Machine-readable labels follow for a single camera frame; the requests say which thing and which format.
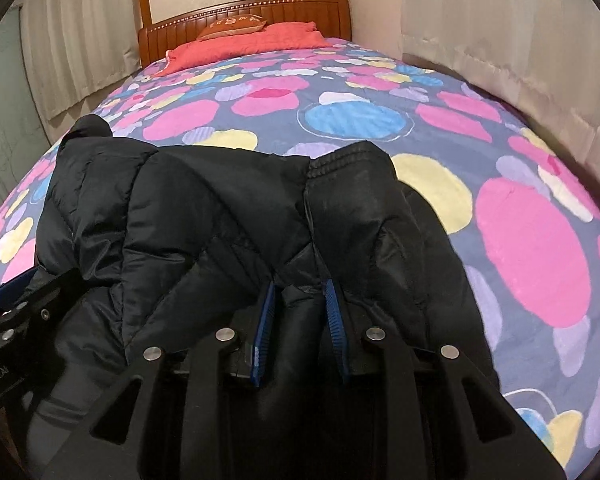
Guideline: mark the frosted glass door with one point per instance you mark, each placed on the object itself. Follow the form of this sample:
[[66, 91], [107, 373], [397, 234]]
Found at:
[[5, 125]]

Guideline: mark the cream curtain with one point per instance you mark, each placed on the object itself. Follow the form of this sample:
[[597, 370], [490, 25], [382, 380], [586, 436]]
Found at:
[[505, 35], [75, 45]]

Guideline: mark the wooden bed headboard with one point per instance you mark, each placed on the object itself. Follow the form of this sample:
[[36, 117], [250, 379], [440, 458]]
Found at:
[[190, 27]]

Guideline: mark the red pillow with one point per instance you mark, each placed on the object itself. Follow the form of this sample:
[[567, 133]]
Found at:
[[240, 47]]

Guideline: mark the floral bed sheet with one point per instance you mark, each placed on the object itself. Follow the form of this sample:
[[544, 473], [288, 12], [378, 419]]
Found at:
[[505, 220]]

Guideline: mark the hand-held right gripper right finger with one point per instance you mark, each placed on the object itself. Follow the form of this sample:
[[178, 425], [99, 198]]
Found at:
[[336, 330]]

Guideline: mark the black puffer jacket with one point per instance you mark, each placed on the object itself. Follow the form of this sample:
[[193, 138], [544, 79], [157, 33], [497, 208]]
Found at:
[[205, 210]]

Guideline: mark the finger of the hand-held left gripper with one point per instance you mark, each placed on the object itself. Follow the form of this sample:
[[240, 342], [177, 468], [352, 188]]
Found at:
[[35, 305]]

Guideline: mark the orange printed pillow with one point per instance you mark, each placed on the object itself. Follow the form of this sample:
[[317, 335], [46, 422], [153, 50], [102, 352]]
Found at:
[[230, 26]]

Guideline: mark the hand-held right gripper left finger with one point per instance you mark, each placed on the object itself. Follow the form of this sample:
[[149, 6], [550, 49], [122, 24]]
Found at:
[[264, 330]]

